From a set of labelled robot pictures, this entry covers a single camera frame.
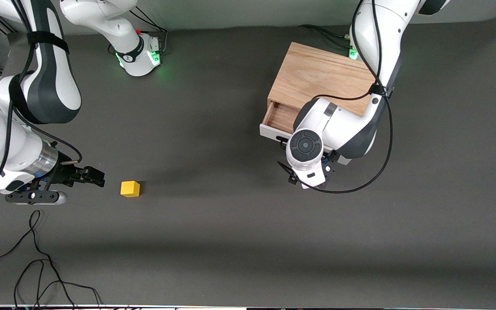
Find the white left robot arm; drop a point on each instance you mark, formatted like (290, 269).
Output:
(347, 125)

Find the yellow cube block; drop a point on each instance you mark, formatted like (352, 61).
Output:
(129, 189)

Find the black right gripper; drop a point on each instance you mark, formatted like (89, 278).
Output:
(65, 174)

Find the wooden drawer cabinet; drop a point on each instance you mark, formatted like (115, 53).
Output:
(317, 73)

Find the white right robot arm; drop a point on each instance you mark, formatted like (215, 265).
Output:
(54, 86)

